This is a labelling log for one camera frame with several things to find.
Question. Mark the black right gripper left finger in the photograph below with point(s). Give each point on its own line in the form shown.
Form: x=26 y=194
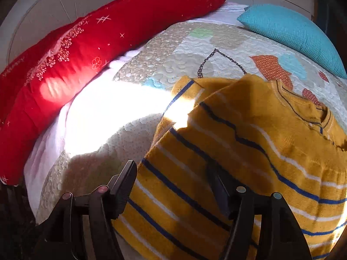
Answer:
x=62 y=236

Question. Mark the blue knit pillow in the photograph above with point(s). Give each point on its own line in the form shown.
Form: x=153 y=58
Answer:
x=295 y=31

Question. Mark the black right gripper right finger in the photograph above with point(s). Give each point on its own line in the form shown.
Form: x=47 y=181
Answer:
x=264 y=222

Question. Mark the red floral duvet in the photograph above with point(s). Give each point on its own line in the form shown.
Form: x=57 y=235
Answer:
x=40 y=81

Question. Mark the yellow striped knit sweater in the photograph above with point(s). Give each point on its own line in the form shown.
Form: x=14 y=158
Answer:
x=267 y=137

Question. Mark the patchwork quilted bedspread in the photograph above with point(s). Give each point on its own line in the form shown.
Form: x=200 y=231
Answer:
x=238 y=52

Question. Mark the white round headboard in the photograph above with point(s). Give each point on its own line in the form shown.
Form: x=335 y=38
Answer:
x=42 y=17

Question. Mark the white bed sheet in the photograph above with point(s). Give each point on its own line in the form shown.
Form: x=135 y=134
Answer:
x=48 y=154

